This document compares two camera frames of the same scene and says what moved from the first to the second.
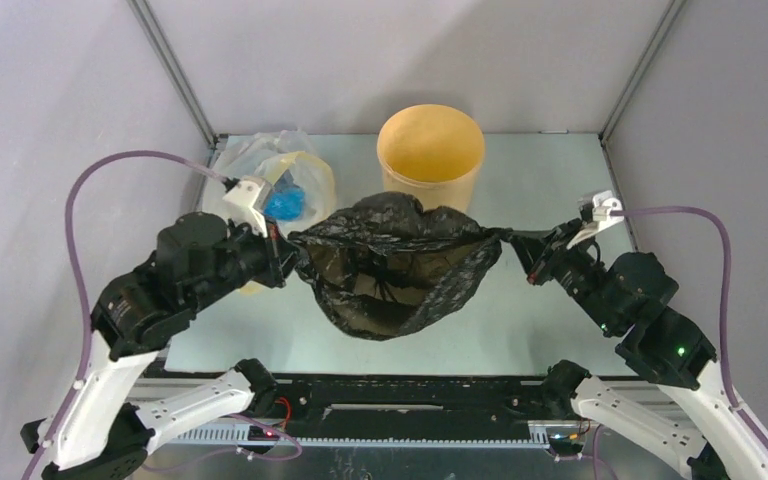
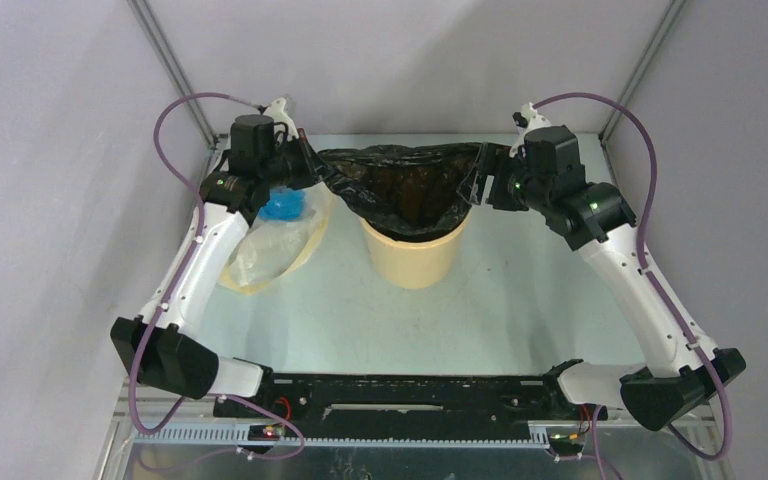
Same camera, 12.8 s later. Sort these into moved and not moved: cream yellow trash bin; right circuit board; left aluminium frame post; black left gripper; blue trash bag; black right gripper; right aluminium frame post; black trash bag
Moved: cream yellow trash bin; black trash bag; black left gripper; black right gripper
Not moved: right circuit board; left aluminium frame post; right aluminium frame post; blue trash bag
